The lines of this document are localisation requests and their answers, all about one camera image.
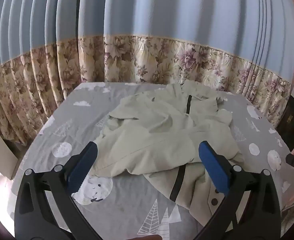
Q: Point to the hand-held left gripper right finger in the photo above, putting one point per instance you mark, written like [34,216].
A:
[213,166]

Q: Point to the blue floral curtain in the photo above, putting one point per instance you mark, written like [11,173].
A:
[162,17]

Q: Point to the grey printed bed sheet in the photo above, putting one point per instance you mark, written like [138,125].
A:
[127,200]

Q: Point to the beige hooded jacket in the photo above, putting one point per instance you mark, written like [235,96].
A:
[162,130]

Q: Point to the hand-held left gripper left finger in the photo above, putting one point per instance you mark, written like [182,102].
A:
[83,163]

